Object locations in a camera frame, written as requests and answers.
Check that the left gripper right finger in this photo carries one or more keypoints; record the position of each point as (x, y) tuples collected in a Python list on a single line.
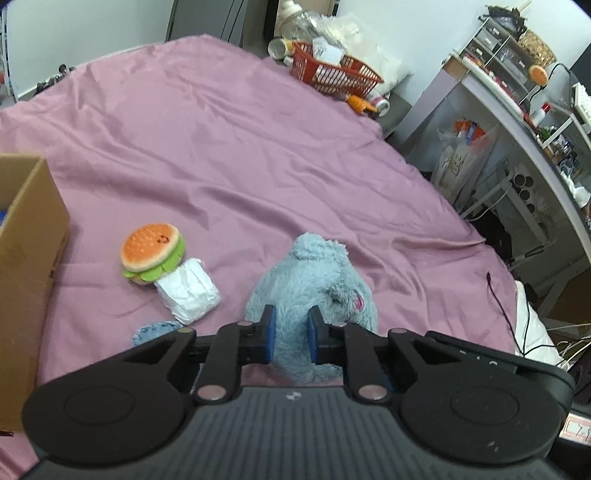
[(357, 351)]

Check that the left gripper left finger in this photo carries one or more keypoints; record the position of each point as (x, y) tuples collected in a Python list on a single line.
[(232, 347)]

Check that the white soft packet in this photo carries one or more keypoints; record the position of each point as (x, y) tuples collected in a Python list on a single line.
[(188, 292)]

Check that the blue denim round pad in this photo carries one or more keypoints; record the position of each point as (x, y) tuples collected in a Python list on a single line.
[(155, 330)]

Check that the grey plush elephant toy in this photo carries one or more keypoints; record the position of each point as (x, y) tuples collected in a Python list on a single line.
[(315, 273)]

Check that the plush hamburger toy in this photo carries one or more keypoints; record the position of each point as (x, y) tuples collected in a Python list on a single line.
[(151, 252)]

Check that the pink bed sheet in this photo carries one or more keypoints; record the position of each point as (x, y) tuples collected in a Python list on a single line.
[(242, 159)]

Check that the brown cardboard box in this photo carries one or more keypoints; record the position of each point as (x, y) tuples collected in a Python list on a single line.
[(34, 233)]

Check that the white plastic bag under desk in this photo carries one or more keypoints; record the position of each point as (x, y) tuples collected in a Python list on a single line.
[(466, 148)]

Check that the orange bottle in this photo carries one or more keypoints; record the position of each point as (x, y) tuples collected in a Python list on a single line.
[(361, 106)]

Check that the white desk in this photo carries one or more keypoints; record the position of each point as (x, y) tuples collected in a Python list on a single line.
[(457, 72)]

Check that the red plastic basket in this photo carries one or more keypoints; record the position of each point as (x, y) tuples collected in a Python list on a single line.
[(351, 76)]

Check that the clear plastic jar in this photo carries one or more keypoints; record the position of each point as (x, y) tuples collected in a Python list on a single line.
[(294, 22)]

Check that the grey drawer organizer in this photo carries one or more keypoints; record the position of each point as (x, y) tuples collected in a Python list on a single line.
[(496, 51)]

